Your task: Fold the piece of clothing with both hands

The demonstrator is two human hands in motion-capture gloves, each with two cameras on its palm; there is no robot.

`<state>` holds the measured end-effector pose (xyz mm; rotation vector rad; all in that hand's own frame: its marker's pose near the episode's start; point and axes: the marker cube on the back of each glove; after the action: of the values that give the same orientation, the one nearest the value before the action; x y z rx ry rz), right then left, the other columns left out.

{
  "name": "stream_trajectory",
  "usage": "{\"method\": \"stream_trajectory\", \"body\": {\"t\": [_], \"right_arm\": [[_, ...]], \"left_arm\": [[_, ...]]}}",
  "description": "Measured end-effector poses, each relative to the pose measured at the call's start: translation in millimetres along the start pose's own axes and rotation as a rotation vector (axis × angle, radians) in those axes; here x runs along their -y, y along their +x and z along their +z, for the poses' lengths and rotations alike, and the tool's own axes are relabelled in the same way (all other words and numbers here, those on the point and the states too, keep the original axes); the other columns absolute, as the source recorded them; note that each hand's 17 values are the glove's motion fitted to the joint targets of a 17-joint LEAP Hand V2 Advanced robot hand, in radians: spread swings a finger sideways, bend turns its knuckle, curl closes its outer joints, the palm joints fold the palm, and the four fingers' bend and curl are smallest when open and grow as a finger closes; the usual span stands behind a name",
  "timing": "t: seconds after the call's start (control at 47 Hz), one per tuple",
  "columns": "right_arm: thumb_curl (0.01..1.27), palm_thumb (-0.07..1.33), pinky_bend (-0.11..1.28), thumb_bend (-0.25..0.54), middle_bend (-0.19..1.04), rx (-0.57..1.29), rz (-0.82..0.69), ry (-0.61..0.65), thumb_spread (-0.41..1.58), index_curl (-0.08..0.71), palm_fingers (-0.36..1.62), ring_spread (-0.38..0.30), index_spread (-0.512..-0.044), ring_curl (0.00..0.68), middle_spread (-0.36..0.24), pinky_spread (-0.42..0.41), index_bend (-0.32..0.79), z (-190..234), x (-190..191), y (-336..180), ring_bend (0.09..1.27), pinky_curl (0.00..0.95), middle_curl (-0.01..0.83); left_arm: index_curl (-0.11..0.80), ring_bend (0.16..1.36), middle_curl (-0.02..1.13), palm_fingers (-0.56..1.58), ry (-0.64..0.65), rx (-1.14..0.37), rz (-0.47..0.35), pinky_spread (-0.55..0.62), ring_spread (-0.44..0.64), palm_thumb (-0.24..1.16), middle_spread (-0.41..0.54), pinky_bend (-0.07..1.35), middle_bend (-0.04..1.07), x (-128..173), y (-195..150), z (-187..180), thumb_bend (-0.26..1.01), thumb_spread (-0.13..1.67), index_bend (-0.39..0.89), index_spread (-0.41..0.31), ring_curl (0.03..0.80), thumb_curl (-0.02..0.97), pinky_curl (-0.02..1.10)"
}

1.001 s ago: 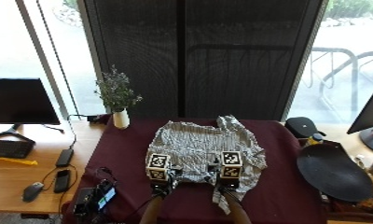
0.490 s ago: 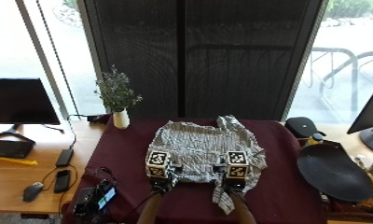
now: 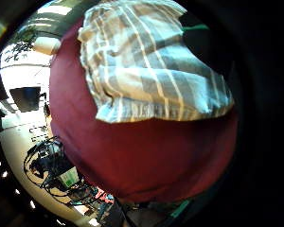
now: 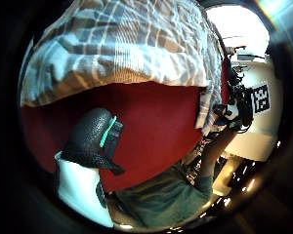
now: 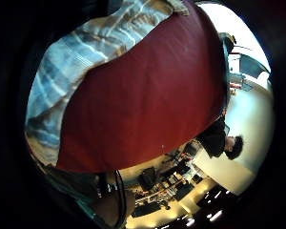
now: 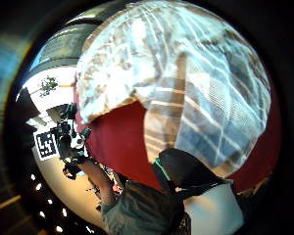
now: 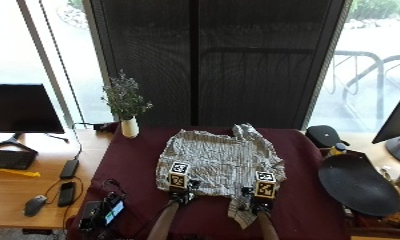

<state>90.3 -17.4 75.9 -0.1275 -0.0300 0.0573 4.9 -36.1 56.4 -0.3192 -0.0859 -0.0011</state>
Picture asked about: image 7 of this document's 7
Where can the metal bicycle rack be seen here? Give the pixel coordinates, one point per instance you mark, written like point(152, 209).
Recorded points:
point(368, 80)

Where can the black monitor with grey stand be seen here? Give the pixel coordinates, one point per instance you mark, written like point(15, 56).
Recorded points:
point(397, 123)

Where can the person's left hand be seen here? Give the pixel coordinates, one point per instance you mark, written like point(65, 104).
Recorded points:
point(185, 195)

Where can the person's right hand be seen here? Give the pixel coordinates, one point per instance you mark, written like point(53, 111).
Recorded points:
point(258, 203)

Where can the black round chair seat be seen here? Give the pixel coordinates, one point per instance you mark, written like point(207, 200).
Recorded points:
point(357, 183)

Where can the black computer monitor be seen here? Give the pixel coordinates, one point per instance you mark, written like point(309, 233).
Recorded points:
point(20, 108)

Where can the grey computer mouse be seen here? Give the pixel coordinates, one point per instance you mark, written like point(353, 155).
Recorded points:
point(35, 205)

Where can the black mesh roller blind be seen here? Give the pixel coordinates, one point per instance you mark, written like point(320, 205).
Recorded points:
point(208, 60)

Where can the black keyboard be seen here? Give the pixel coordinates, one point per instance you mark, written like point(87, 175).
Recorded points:
point(8, 159)

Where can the bunch of small flowers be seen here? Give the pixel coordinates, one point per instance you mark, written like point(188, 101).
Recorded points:
point(123, 96)

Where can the black power adapter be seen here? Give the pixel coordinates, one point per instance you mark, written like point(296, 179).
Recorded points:
point(69, 168)

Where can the black pouch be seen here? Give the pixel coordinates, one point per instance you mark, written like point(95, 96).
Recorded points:
point(325, 136)

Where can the white marker cube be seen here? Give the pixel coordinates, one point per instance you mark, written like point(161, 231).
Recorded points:
point(265, 185)
point(179, 175)

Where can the dark red tablecloth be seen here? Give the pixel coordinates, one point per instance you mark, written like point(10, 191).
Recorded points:
point(128, 166)

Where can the grey striped crumpled shirt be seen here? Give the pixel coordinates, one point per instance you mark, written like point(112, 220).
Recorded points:
point(217, 156)

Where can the yellow bottle with black cap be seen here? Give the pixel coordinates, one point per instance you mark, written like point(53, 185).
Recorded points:
point(337, 149)

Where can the black smartphone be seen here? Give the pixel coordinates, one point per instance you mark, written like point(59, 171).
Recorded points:
point(67, 194)

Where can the yellow flat object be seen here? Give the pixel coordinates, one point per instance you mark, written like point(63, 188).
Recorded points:
point(20, 172)

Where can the white vase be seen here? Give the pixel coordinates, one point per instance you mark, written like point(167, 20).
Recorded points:
point(129, 127)

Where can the black device with lit screen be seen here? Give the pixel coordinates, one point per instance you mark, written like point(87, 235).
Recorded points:
point(100, 211)

